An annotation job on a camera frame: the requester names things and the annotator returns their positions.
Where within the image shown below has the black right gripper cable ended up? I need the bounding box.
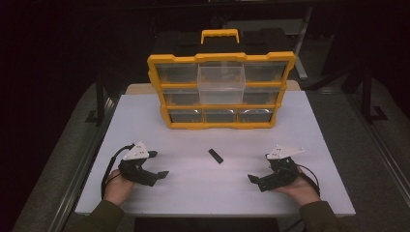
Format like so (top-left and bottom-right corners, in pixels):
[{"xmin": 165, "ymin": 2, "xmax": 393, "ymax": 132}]
[{"xmin": 296, "ymin": 163, "xmax": 321, "ymax": 198}]

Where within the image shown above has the person's left hand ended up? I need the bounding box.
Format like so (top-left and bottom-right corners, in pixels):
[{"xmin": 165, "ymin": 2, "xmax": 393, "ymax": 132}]
[{"xmin": 102, "ymin": 168, "xmax": 136, "ymax": 208}]

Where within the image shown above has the person's right hand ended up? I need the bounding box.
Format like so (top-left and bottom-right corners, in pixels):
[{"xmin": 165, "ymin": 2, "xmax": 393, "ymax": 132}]
[{"xmin": 273, "ymin": 166, "xmax": 321, "ymax": 208}]

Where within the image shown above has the grey metal bar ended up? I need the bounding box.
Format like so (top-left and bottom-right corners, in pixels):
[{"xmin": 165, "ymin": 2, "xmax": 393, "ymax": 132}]
[{"xmin": 291, "ymin": 6, "xmax": 314, "ymax": 81}]

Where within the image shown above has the yellow and black drawer cabinet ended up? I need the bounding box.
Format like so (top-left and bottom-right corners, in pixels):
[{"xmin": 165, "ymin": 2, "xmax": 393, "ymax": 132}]
[{"xmin": 147, "ymin": 28, "xmax": 297, "ymax": 131}]

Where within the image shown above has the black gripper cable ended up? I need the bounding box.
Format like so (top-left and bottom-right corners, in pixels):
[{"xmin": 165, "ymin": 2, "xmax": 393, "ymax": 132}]
[
  {"xmin": 101, "ymin": 143, "xmax": 135, "ymax": 200},
  {"xmin": 296, "ymin": 163, "xmax": 321, "ymax": 198}
]

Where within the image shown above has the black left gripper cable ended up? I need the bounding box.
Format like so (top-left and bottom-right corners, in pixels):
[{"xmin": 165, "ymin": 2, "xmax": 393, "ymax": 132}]
[{"xmin": 101, "ymin": 143, "xmax": 135, "ymax": 200}]

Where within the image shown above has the clear plastic pulled-out drawer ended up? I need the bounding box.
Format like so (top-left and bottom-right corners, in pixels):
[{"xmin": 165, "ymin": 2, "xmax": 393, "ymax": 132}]
[{"xmin": 196, "ymin": 62, "xmax": 247, "ymax": 105}]

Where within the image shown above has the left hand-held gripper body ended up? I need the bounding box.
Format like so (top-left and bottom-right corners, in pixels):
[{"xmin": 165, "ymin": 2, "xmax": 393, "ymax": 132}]
[{"xmin": 118, "ymin": 140, "xmax": 160, "ymax": 188}]

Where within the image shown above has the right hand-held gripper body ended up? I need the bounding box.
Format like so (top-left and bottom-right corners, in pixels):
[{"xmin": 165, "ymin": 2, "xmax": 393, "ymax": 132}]
[{"xmin": 257, "ymin": 144, "xmax": 306, "ymax": 193}]

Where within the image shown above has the black metal stand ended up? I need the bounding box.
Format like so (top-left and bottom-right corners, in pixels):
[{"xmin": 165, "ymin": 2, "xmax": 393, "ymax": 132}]
[
  {"xmin": 84, "ymin": 57, "xmax": 114, "ymax": 125},
  {"xmin": 357, "ymin": 57, "xmax": 390, "ymax": 123}
]

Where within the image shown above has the small black bar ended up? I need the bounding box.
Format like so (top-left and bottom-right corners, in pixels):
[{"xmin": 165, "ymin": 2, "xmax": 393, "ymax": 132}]
[{"xmin": 207, "ymin": 148, "xmax": 224, "ymax": 165}]

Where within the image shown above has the set of closed clear drawers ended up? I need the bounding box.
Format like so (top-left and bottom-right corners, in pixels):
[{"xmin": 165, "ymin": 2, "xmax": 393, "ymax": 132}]
[{"xmin": 155, "ymin": 61, "xmax": 288, "ymax": 124}]

